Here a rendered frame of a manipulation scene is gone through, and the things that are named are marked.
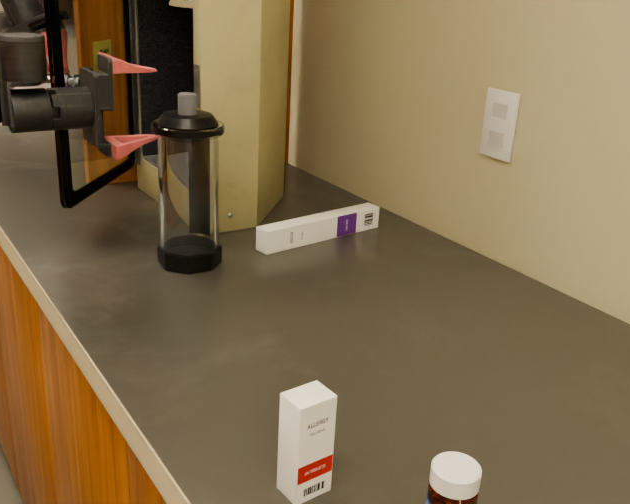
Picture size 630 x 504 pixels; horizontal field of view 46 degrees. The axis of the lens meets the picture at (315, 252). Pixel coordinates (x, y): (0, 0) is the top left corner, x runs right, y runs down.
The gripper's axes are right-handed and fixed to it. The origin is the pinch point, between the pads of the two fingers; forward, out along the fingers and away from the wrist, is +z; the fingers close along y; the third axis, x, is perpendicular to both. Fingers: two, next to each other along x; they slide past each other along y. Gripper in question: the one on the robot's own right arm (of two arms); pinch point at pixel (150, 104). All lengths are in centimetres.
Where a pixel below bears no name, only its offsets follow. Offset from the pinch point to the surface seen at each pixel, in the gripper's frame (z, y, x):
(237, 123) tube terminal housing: 18.9, -5.9, 9.1
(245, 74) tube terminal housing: 20.2, 2.3, 9.1
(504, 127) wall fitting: 55, -3, -18
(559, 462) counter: 18, -25, -66
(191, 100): 5.4, 0.7, -2.3
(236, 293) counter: 6.8, -25.5, -14.9
